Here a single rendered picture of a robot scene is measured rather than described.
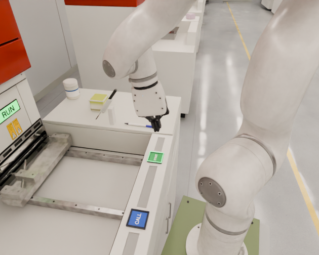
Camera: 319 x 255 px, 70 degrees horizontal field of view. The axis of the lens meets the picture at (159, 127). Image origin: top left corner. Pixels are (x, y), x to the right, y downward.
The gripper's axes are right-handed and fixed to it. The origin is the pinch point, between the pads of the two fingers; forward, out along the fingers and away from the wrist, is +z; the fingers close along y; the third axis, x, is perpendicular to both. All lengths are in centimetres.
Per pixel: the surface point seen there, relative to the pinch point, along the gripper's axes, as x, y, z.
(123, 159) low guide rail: 8.1, -21.8, 22.5
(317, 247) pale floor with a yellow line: 34, 78, 131
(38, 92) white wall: 190, -222, 56
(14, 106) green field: 4, -57, -11
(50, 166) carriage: -4, -48, 14
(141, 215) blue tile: -24.9, -2.8, 14.8
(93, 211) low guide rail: -18.9, -24.3, 22.4
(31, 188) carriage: -16, -48, 14
